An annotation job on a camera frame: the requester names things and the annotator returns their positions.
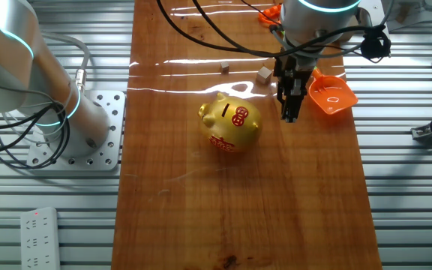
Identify golden piggy bank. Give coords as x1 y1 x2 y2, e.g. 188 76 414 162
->
197 91 264 154

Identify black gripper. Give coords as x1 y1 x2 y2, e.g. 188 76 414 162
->
274 55 317 124

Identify grey base cable with connector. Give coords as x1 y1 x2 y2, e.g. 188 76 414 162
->
39 31 92 94

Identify orange green toy shovel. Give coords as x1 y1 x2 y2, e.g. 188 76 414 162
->
257 4 359 116

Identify white power strip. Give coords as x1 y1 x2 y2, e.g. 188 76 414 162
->
19 206 62 270

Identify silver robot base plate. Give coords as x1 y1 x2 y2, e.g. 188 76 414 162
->
26 89 127 172

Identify white paper sheets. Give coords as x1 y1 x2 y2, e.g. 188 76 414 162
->
382 0 432 33

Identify black base cable bundle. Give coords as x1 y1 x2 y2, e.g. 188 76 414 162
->
0 103 71 170

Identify black camera cable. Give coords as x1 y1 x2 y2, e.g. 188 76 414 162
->
155 0 393 63

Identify brown wooden board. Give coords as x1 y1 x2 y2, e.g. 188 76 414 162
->
110 0 384 270

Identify small wooden cube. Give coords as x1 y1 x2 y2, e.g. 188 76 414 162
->
256 66 274 86

